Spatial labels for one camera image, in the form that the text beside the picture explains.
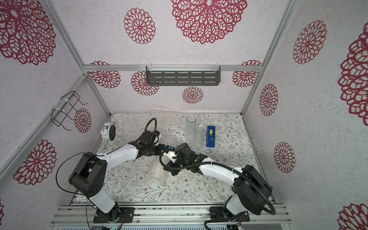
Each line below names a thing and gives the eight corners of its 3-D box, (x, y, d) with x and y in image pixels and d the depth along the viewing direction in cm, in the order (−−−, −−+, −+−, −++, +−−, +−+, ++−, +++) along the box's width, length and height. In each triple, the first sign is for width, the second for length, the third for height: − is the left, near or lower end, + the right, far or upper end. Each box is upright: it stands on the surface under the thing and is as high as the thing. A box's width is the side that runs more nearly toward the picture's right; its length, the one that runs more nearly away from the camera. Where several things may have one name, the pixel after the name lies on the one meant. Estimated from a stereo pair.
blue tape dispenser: (205, 146, 103) (207, 141, 97) (206, 131, 112) (207, 125, 106) (213, 147, 103) (215, 141, 97) (213, 132, 111) (215, 126, 105)
